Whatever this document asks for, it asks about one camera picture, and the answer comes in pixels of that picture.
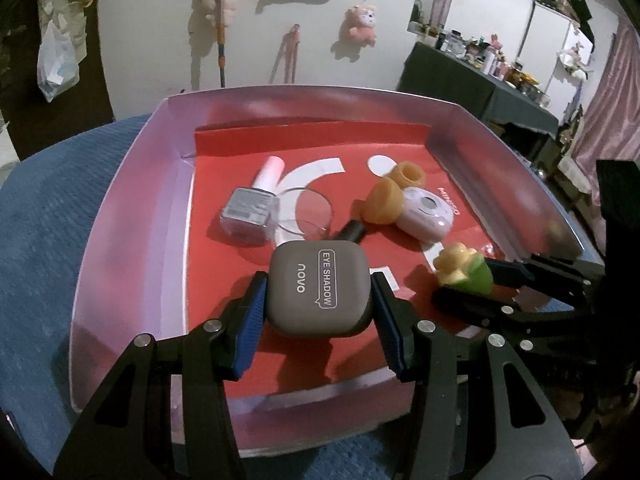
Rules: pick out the pink cardboard box red bottom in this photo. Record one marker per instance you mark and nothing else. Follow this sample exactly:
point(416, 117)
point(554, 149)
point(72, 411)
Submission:
point(140, 240)

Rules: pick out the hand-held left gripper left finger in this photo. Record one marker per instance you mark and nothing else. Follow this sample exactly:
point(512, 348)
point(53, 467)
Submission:
point(250, 325)

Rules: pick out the clear plastic bag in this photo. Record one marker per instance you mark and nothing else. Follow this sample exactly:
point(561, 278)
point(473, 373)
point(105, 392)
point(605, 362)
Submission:
point(57, 67)

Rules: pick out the pink-capped nail polish bottle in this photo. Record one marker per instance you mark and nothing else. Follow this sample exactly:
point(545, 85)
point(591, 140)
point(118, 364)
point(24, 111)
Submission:
point(250, 207)

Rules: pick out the white hanging plush toy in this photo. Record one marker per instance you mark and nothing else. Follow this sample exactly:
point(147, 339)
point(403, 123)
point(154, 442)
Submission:
point(575, 62)

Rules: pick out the grey eyeshadow case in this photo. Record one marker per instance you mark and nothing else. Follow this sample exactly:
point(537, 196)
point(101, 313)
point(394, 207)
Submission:
point(310, 305)

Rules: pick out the table with dark cloth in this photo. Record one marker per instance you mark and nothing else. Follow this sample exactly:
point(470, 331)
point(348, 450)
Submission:
point(450, 80)

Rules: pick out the orange vase-shaped toy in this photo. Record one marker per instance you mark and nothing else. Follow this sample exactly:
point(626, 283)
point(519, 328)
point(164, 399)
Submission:
point(407, 175)

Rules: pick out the dark wooden door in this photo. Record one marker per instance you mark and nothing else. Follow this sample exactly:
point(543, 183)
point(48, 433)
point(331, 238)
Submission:
point(95, 85)

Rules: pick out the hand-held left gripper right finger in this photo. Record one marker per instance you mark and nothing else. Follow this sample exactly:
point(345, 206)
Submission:
point(389, 327)

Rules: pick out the pink pig plush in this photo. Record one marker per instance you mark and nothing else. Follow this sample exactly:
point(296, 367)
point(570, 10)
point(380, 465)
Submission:
point(360, 25)

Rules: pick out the row of toiletry bottles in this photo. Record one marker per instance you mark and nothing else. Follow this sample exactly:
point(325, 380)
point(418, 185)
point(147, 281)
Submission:
point(490, 60)

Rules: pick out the pink plush toy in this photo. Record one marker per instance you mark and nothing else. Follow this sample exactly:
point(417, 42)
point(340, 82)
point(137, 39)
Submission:
point(235, 2)

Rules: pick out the orange pear-shaped toy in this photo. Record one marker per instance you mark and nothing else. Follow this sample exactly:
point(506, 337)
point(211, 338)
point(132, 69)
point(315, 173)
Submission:
point(382, 202)

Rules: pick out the clear glass cup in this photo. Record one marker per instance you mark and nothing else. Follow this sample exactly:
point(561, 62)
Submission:
point(305, 215)

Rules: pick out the pink curtain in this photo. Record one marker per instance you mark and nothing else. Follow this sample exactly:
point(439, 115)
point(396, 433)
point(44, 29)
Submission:
point(610, 125)

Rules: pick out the green and yellow toy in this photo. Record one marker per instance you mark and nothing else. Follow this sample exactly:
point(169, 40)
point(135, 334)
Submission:
point(475, 275)

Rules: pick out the pink hanging clip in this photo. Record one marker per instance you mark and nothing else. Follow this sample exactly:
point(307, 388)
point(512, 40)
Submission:
point(289, 45)

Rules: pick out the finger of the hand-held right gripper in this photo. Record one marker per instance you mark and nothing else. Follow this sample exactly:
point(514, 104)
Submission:
point(480, 307)
point(510, 272)

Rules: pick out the pink round compact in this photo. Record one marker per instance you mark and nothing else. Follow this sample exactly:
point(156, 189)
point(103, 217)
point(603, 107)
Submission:
point(425, 212)

